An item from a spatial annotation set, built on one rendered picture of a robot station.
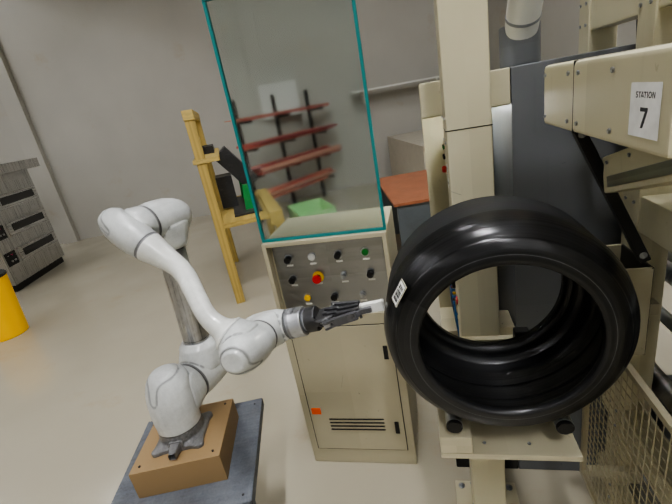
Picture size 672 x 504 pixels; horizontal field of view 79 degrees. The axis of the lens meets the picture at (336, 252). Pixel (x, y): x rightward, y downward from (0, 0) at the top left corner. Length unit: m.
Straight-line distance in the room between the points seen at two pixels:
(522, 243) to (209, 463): 1.21
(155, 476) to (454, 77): 1.57
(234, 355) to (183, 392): 0.54
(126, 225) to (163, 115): 7.77
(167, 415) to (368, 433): 1.07
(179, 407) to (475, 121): 1.32
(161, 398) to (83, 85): 8.45
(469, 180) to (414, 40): 7.97
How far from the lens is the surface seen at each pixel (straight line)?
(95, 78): 9.52
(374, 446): 2.32
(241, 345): 1.06
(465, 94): 1.27
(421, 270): 0.97
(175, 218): 1.51
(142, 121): 9.25
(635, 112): 0.82
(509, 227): 0.97
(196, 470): 1.63
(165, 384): 1.55
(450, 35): 1.28
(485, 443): 1.36
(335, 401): 2.15
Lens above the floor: 1.79
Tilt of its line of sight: 20 degrees down
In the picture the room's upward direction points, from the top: 10 degrees counter-clockwise
